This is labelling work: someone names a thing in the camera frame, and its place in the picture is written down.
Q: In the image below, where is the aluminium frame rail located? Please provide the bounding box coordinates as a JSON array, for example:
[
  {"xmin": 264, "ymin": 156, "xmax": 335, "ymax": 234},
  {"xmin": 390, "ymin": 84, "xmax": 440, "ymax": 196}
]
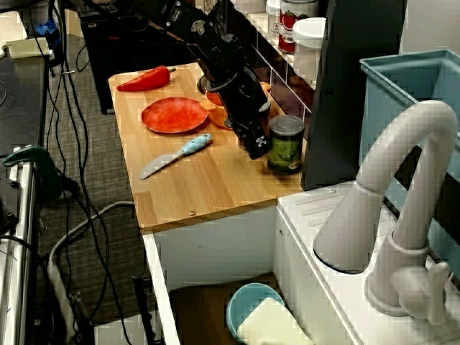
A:
[{"xmin": 0, "ymin": 157, "xmax": 37, "ymax": 345}]

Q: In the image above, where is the green clamp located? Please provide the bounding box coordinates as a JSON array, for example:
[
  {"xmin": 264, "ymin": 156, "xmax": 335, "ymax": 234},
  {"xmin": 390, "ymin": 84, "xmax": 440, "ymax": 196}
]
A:
[{"xmin": 2, "ymin": 144, "xmax": 64, "ymax": 204}]

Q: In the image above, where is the light blue plastic bin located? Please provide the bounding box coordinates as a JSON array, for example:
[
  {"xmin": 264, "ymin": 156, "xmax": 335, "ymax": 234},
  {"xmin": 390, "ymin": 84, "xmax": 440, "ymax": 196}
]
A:
[{"xmin": 359, "ymin": 49, "xmax": 460, "ymax": 277}]

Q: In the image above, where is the dark grey side panel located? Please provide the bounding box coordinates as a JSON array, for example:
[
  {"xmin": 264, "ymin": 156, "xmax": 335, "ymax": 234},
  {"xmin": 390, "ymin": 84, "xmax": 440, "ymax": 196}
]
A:
[{"xmin": 300, "ymin": 0, "xmax": 409, "ymax": 191}]

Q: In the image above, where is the red round plate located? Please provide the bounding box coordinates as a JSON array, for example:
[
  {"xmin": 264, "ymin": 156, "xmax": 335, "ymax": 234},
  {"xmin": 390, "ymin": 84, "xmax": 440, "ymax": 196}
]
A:
[{"xmin": 140, "ymin": 96, "xmax": 209, "ymax": 134}]

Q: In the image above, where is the cream wall shelf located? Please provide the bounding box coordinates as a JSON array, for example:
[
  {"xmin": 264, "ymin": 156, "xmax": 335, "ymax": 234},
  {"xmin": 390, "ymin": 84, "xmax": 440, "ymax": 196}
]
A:
[{"xmin": 229, "ymin": 0, "xmax": 319, "ymax": 91}]

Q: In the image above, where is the cream plastic bottle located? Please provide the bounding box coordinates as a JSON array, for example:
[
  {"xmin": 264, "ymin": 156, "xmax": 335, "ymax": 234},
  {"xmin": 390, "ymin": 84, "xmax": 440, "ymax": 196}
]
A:
[{"xmin": 236, "ymin": 296, "xmax": 316, "ymax": 345}]

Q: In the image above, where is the grey toy faucet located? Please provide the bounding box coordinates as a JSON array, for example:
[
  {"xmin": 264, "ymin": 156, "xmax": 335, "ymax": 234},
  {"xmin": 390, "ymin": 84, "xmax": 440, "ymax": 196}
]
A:
[{"xmin": 312, "ymin": 99, "xmax": 459, "ymax": 326}]

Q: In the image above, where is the red toy chili pepper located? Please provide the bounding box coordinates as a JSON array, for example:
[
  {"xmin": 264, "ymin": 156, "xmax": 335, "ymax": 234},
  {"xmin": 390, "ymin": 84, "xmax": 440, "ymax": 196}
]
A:
[{"xmin": 116, "ymin": 65, "xmax": 177, "ymax": 93}]

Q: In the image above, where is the orange toy pot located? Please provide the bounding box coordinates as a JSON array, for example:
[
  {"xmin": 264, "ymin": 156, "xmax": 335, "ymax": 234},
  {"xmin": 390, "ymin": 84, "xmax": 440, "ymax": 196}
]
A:
[{"xmin": 199, "ymin": 80, "xmax": 273, "ymax": 131}]

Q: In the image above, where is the dark tiled backsplash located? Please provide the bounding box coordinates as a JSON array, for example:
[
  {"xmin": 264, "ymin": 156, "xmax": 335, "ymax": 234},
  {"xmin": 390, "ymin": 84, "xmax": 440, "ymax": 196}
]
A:
[{"xmin": 251, "ymin": 42, "xmax": 313, "ymax": 141}]

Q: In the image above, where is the black desk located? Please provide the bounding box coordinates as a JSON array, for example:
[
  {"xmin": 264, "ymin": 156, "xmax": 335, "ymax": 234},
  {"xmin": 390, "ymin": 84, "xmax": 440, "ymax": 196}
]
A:
[{"xmin": 0, "ymin": 53, "xmax": 50, "ymax": 152}]

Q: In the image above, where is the brown lid with yellow knob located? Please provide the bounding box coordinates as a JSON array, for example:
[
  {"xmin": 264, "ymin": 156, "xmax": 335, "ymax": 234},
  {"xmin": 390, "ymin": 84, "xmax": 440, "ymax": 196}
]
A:
[{"xmin": 196, "ymin": 73, "xmax": 213, "ymax": 93}]

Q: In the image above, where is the medium white lidded jar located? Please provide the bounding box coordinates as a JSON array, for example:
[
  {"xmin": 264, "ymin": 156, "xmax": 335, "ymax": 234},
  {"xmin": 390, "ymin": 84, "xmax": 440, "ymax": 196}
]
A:
[{"xmin": 291, "ymin": 17, "xmax": 327, "ymax": 82}]

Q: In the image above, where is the small white lidded jar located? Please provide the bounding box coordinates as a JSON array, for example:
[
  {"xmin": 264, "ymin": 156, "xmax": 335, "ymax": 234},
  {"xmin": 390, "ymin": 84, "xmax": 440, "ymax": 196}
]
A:
[{"xmin": 264, "ymin": 0, "xmax": 283, "ymax": 39}]

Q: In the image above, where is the red tomato can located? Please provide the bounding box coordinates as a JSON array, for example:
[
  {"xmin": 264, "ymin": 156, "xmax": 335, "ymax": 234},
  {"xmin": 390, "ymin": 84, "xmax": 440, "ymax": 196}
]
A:
[{"xmin": 278, "ymin": 0, "xmax": 319, "ymax": 55}]

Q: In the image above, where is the green peas can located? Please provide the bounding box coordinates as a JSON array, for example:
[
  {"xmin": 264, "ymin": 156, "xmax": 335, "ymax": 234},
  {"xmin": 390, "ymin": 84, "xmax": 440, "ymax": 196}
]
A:
[{"xmin": 267, "ymin": 114, "xmax": 306, "ymax": 176}]

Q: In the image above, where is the blue tape piece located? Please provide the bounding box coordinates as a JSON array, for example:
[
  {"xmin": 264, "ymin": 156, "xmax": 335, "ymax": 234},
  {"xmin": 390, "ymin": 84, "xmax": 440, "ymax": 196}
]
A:
[{"xmin": 37, "ymin": 19, "xmax": 63, "ymax": 50}]

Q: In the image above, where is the white toy sink basin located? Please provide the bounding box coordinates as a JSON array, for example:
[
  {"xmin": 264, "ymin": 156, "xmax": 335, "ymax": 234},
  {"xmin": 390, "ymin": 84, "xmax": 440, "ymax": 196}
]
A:
[{"xmin": 142, "ymin": 179, "xmax": 460, "ymax": 345}]

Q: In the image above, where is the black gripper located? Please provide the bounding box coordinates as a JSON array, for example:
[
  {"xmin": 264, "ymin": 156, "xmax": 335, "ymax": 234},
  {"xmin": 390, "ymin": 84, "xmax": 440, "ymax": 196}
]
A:
[{"xmin": 215, "ymin": 66, "xmax": 271, "ymax": 161}]

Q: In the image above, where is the blue handled toy knife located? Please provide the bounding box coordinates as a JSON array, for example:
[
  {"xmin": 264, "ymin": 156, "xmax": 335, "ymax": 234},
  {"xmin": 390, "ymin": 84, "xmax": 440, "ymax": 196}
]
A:
[{"xmin": 138, "ymin": 133, "xmax": 213, "ymax": 180}]

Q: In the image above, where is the light blue bowl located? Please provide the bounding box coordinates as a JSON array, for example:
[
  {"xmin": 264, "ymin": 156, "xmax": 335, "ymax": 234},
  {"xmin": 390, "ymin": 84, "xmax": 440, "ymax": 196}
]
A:
[{"xmin": 226, "ymin": 282, "xmax": 287, "ymax": 341}]

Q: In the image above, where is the grey hose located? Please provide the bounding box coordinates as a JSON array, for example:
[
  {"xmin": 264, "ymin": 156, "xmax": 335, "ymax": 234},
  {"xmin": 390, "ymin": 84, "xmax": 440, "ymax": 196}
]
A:
[{"xmin": 48, "ymin": 201, "xmax": 136, "ymax": 324}]

